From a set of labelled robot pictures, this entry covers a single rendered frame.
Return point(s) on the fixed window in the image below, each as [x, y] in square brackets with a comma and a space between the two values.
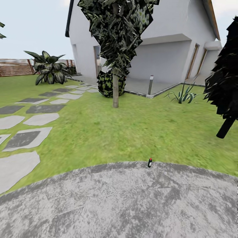
[98, 59]

